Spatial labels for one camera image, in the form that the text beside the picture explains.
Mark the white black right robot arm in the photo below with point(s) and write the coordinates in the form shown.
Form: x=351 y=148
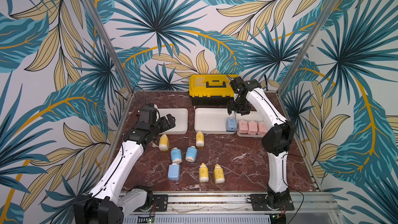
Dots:
x=276 y=141

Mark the yellow pencil sharpener upper middle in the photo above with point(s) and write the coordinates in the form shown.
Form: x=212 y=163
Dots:
x=199 y=142

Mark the white storage tray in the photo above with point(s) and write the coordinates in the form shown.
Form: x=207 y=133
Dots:
x=253 y=116
x=181 y=119
x=211 y=120

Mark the white middle storage tray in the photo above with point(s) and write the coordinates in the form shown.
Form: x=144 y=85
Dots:
x=211 y=120

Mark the yellow pencil sharpener lower right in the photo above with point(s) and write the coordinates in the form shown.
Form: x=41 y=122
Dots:
x=219 y=176

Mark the white right storage tray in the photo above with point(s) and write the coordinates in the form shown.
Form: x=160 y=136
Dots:
x=253 y=116

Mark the yellow pencil sharpener lower left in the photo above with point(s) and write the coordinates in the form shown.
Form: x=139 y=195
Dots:
x=203 y=173

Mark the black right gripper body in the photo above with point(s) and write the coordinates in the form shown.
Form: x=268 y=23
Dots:
x=240 y=106

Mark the pink pencil sharpener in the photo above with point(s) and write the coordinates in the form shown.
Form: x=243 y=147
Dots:
x=262 y=129
x=252 y=128
x=242 y=127

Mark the blue pencil sharpener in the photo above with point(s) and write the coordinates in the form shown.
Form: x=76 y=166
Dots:
x=231 y=125
x=174 y=172
x=176 y=155
x=191 y=154

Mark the yellow pencil sharpener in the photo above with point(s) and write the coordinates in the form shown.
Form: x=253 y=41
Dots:
x=164 y=143
x=219 y=176
x=199 y=142
x=203 y=173

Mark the blue pencil sharpener bottom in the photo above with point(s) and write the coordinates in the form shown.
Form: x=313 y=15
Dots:
x=174 y=172

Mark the yellow black toolbox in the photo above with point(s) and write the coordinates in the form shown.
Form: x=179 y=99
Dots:
x=210 y=89

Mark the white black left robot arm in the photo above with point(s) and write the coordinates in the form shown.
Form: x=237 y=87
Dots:
x=103 y=204

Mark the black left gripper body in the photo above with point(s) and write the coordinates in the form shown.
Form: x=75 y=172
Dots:
x=156 y=127

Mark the white left storage tray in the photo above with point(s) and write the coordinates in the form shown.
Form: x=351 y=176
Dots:
x=181 y=119

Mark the yellow pencil sharpener far left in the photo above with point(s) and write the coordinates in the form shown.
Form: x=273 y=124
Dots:
x=164 y=143

